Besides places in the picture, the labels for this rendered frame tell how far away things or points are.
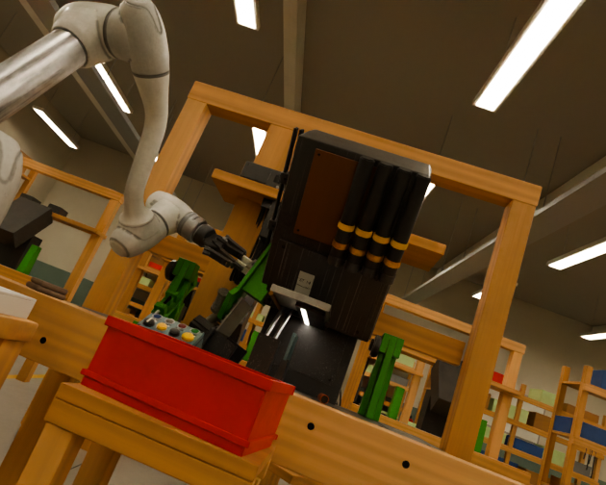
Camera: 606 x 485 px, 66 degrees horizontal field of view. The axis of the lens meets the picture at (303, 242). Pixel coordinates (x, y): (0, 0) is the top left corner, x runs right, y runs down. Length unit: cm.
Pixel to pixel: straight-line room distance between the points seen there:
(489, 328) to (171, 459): 130
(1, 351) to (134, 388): 31
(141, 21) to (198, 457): 103
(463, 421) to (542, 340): 1129
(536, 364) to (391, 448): 1183
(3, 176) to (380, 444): 92
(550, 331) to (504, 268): 1129
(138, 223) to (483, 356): 124
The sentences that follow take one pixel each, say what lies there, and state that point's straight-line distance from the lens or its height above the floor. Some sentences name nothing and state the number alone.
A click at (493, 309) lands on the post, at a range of 184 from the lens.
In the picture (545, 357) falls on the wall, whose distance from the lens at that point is 1303.
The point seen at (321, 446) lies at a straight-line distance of 112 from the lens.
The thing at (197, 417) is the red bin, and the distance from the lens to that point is 80.
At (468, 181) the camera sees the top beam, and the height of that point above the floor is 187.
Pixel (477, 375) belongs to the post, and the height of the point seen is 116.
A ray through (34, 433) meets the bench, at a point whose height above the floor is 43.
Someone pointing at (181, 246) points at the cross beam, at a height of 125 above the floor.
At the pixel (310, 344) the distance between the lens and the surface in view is 152.
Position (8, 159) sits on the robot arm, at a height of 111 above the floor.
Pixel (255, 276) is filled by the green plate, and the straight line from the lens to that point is 141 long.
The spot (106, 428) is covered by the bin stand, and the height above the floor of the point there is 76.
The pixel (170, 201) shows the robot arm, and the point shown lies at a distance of 161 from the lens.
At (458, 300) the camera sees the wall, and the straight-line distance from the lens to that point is 1230.
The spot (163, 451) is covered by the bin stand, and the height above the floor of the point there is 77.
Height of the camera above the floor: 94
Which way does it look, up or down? 15 degrees up
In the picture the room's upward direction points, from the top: 21 degrees clockwise
